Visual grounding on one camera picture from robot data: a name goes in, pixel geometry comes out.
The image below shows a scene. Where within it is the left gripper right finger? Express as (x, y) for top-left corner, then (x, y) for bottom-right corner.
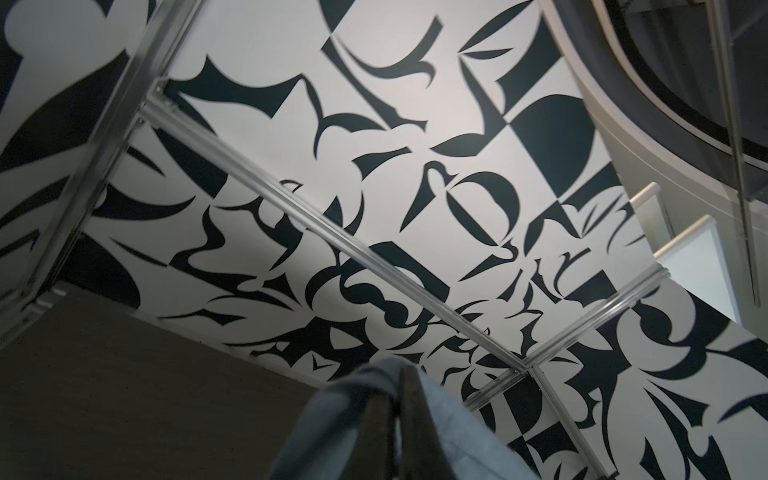
(399, 366), (455, 480)

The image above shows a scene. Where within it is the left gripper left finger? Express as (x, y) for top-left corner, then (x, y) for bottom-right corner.
(343, 394), (395, 480)

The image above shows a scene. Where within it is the grey blue t shirt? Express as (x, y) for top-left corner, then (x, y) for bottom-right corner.
(268, 357), (539, 479)

